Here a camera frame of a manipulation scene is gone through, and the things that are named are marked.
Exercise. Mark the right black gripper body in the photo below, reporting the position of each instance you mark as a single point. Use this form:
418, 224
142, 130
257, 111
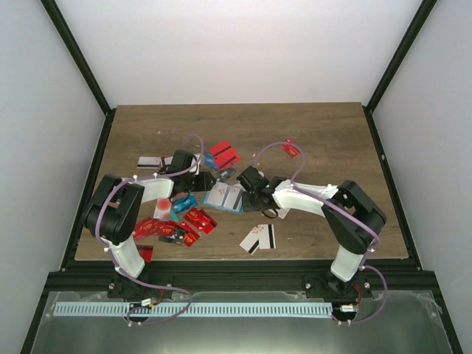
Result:
252, 205

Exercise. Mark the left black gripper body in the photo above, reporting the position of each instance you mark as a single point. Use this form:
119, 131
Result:
194, 186

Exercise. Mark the teal card holder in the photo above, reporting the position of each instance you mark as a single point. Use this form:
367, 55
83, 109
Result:
224, 197

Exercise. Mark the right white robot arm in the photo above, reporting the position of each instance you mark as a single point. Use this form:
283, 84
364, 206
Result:
353, 217

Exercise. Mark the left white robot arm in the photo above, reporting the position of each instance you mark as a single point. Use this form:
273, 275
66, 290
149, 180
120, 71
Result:
112, 212

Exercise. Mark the blue vip card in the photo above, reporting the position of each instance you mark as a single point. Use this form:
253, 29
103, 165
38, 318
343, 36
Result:
210, 162
185, 203

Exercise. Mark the white VIP sunset card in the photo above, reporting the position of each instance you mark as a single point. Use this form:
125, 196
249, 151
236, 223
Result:
281, 213

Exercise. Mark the white card black stripe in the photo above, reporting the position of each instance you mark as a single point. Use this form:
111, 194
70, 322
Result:
149, 162

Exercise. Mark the black VIP card upper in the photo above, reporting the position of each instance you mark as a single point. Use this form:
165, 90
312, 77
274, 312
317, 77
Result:
226, 174

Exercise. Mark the blue VIP card lower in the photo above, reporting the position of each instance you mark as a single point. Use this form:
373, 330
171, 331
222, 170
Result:
185, 203

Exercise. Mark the striped sunset card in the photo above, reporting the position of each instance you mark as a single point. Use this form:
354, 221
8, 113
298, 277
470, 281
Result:
255, 238
268, 236

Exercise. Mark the red card far right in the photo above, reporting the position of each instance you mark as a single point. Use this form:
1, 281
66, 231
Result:
290, 149

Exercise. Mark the red card white logo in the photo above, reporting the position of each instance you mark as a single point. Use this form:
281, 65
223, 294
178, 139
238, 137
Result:
202, 221

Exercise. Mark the red VIP card left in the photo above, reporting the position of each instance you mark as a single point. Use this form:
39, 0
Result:
150, 226

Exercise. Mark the red vip card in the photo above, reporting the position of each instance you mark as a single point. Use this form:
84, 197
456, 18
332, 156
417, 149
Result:
186, 233
150, 226

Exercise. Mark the red stripe card front edge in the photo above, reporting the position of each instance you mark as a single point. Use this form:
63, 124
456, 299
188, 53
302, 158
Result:
146, 252

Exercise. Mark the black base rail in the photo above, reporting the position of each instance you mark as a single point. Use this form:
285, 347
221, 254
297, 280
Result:
237, 275

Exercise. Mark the light blue slotted rail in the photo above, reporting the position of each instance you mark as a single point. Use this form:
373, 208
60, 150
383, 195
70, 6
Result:
199, 309

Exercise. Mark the black frame post left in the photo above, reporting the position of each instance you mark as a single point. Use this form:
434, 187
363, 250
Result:
53, 11

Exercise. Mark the black frame post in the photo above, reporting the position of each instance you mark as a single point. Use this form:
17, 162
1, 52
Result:
53, 11
409, 37

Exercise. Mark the black frame post right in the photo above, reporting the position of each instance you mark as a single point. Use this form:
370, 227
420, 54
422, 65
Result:
409, 37

